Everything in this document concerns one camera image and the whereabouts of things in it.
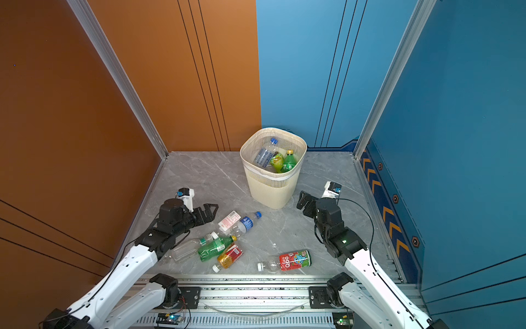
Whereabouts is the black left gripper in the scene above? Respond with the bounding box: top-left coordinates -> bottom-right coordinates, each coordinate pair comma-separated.
173,203 -> 219,240

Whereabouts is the clear bottle pink label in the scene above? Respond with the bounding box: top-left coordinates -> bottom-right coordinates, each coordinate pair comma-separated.
218,211 -> 241,233

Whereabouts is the clear bottle blue label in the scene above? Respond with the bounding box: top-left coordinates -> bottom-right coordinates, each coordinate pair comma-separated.
228,211 -> 262,239

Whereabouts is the dark green bottle yellow cap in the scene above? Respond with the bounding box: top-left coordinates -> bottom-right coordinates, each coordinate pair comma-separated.
281,149 -> 297,173

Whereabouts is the bright green bottle yellow cap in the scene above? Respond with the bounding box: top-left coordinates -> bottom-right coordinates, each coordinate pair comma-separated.
269,152 -> 284,174

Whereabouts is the clear soda water bottle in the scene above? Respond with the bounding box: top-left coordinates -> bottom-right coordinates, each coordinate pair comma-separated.
254,137 -> 279,168

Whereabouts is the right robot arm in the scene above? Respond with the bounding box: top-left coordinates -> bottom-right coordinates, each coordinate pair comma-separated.
297,191 -> 448,328

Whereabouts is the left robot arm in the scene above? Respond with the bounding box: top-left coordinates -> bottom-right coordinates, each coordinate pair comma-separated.
39,197 -> 219,328

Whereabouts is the beige ribbed waste bin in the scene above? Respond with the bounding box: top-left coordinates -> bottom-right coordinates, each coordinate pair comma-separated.
244,150 -> 301,209

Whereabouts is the clear plastic bin liner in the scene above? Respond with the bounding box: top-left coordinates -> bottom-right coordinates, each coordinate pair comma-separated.
240,127 -> 308,181

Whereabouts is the green bottle white cap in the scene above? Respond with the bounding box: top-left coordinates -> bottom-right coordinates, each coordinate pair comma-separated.
197,235 -> 238,262

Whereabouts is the clear empty bottle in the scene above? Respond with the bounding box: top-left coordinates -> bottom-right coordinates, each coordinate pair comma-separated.
168,232 -> 219,263

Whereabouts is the orange drink bottle red label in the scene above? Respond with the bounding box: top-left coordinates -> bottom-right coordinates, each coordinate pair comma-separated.
212,243 -> 243,273

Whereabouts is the clear bottle red Qoo label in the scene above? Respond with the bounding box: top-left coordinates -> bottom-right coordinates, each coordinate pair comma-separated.
257,249 -> 312,273

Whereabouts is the right green circuit board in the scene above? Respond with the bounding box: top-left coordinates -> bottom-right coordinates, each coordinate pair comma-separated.
332,313 -> 354,329

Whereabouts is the green circuit board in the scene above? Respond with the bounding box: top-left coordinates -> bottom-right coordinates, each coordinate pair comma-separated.
155,313 -> 186,327
332,313 -> 354,329

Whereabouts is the left green circuit board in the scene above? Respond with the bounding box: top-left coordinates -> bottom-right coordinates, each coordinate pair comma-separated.
155,313 -> 186,327

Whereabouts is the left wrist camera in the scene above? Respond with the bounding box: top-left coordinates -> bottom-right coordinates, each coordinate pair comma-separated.
176,187 -> 195,212

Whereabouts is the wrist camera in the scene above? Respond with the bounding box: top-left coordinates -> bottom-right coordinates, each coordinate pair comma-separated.
322,181 -> 342,199
176,187 -> 195,212

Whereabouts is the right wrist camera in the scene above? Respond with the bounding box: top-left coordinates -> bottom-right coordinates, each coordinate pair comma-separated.
322,181 -> 342,199

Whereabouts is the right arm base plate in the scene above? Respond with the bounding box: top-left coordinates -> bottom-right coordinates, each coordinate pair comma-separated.
308,287 -> 342,309

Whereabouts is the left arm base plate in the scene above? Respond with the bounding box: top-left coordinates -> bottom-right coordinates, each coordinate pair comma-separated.
160,287 -> 201,311

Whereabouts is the aluminium front rail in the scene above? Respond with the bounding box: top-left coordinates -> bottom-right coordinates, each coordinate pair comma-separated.
73,274 -> 436,329

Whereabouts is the right aluminium corner post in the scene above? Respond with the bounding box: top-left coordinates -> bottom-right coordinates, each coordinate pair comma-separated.
353,0 -> 436,160

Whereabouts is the aluminium corner post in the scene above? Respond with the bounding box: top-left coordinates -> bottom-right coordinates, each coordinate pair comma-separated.
67,0 -> 168,160
353,0 -> 436,160

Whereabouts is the left aluminium corner post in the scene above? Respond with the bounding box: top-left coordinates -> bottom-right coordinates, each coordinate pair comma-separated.
67,0 -> 168,160

